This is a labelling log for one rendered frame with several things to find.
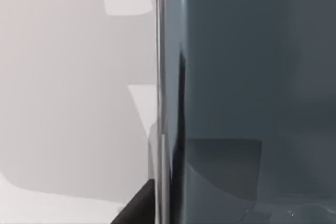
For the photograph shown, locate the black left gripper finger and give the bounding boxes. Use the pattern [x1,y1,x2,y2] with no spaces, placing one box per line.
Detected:
[109,178,158,224]

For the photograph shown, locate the dark grey glossy mug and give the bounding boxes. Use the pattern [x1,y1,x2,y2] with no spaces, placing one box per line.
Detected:
[154,0,336,224]

